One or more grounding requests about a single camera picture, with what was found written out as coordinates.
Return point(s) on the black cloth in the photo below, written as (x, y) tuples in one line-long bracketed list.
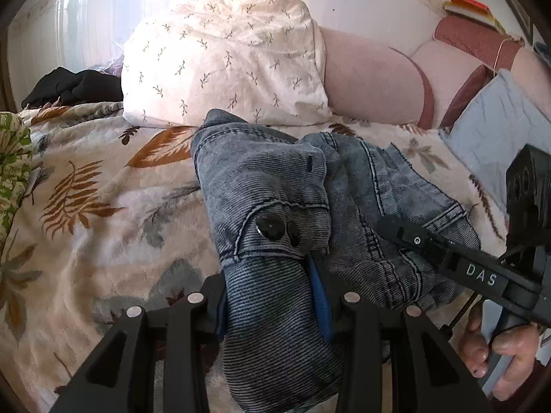
[(77, 88)]

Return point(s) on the pink bolster cushion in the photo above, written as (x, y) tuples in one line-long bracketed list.
[(366, 77)]

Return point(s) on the pink and maroon headboard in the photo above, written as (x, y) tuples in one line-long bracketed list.
[(473, 38)]

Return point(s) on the light blue pillow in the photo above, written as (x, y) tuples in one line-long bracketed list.
[(490, 129)]

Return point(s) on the dark wooden frame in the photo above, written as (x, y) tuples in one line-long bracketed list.
[(8, 77)]

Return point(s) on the white leaf-print pillow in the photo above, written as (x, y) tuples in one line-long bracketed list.
[(224, 64)]

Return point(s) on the person's right hand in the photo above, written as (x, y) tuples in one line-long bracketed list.
[(516, 346)]

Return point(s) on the green patterned cloth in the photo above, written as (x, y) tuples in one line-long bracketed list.
[(13, 159)]

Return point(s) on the leaf-print blanket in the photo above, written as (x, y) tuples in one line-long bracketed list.
[(107, 232)]

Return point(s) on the yellow and white book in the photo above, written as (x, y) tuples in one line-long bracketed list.
[(473, 15)]

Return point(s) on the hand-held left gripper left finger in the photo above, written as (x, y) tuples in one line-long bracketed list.
[(211, 305)]

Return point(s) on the grey-blue denim pants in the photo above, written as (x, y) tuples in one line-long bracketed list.
[(267, 189)]

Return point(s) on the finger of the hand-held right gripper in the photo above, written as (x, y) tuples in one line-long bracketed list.
[(409, 236)]

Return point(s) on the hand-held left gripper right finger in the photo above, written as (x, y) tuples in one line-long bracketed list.
[(319, 301)]

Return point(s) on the red book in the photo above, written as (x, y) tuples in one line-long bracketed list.
[(465, 0)]

